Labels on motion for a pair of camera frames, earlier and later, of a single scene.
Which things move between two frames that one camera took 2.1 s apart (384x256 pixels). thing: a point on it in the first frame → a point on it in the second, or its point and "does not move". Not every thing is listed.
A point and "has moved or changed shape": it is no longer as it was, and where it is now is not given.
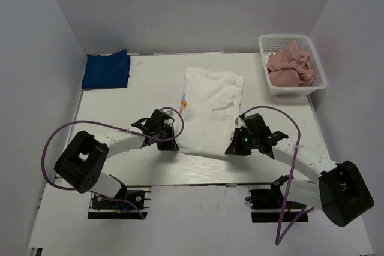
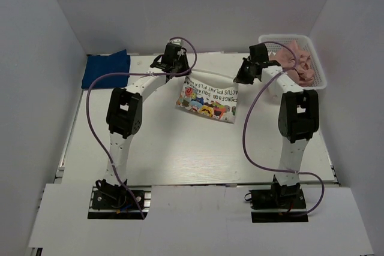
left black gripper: [170, 145] → [183, 57]
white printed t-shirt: [210, 108] has moved or changed shape
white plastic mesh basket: [272, 43] does not move
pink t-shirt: [290, 67] does not move
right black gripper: [235, 148] → [240, 77]
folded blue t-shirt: [107, 71] does not move
